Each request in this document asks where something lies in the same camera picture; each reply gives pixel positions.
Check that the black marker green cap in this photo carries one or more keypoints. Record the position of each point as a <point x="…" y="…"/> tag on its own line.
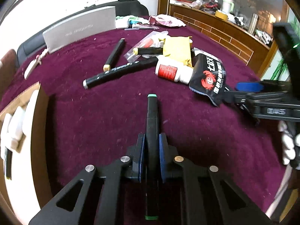
<point x="152" y="157"/>

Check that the clear bag red item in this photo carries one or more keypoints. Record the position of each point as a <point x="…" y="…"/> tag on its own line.
<point x="154" y="39"/>

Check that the black marker yellow cap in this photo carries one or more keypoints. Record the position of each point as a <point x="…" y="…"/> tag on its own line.
<point x="148" y="51"/>

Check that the steel thermos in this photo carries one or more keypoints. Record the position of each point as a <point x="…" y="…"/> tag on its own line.
<point x="253" y="23"/>

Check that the white bottle red label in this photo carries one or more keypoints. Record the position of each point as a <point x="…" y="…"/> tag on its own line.
<point x="173" y="70"/>

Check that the pink cloth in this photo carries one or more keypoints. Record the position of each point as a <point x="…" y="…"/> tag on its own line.
<point x="165" y="20"/>

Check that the yellow envelope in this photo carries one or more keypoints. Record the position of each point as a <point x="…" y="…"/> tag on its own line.
<point x="178" y="48"/>

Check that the white remote control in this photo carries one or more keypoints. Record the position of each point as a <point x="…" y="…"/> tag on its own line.
<point x="30" y="68"/>

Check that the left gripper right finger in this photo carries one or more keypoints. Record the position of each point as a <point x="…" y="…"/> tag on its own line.
<point x="206" y="195"/>

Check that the white kettle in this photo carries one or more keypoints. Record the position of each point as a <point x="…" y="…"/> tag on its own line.
<point x="227" y="6"/>

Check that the brown armchair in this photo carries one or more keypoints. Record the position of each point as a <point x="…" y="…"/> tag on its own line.
<point x="7" y="70"/>

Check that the white tube red label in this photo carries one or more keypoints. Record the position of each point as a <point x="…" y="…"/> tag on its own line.
<point x="15" y="132"/>

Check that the green cloth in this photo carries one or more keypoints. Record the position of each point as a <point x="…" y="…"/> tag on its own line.
<point x="124" y="22"/>

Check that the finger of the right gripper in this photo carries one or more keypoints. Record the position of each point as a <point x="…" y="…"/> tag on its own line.
<point x="249" y="87"/>
<point x="229" y="95"/>

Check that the black snack pouch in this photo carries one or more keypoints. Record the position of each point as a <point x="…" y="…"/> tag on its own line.
<point x="208" y="77"/>

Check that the maroon bed cover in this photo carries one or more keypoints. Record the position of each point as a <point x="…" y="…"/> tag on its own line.
<point x="169" y="208"/>

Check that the black marker white cap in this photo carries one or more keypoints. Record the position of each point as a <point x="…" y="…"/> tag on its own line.
<point x="120" y="71"/>

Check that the wooden shelf unit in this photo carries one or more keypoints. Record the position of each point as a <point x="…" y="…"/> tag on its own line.
<point x="231" y="30"/>

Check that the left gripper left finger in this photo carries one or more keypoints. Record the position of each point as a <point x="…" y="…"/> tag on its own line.
<point x="96" y="194"/>

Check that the black sofa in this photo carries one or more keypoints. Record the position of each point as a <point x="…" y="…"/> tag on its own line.
<point x="36" y="42"/>

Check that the black marker gold cap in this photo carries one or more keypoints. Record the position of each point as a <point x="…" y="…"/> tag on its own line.
<point x="114" y="55"/>

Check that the clear plastic package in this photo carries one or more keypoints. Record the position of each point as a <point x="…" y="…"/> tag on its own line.
<point x="139" y="26"/>

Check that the cardboard box tray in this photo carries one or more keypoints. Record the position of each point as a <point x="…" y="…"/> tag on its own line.
<point x="28" y="190"/>

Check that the grey shoe box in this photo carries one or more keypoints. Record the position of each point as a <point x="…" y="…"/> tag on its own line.
<point x="80" y="26"/>

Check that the white gloved hand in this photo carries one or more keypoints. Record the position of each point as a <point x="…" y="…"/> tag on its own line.
<point x="290" y="145"/>

